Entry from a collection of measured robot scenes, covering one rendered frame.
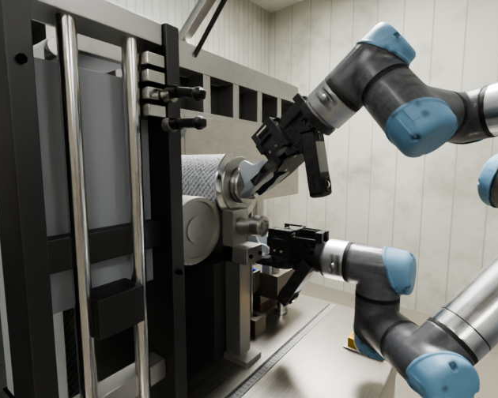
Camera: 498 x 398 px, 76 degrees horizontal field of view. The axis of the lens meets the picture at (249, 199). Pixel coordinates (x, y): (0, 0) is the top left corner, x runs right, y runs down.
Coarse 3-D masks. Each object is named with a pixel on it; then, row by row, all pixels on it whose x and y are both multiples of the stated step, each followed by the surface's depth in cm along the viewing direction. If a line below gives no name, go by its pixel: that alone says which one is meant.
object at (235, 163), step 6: (240, 156) 65; (234, 162) 63; (240, 162) 65; (228, 168) 62; (234, 168) 63; (228, 174) 62; (222, 180) 61; (228, 180) 62; (222, 186) 61; (222, 192) 61; (228, 192) 62; (228, 198) 62; (228, 204) 63; (234, 204) 64; (240, 204) 66; (246, 204) 67
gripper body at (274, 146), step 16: (304, 96) 55; (288, 112) 57; (304, 112) 51; (272, 128) 55; (288, 128) 55; (304, 128) 53; (320, 128) 51; (256, 144) 57; (272, 144) 56; (288, 144) 53; (288, 160) 54
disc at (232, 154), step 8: (232, 152) 63; (240, 152) 65; (248, 152) 67; (224, 160) 61; (224, 168) 61; (216, 176) 60; (216, 184) 60; (216, 192) 60; (216, 200) 60; (256, 200) 71; (224, 208) 62; (248, 208) 69
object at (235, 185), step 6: (234, 174) 62; (240, 174) 62; (234, 180) 62; (240, 180) 62; (228, 186) 62; (234, 186) 62; (240, 186) 62; (234, 192) 62; (240, 192) 63; (234, 198) 63; (240, 198) 63; (246, 198) 64
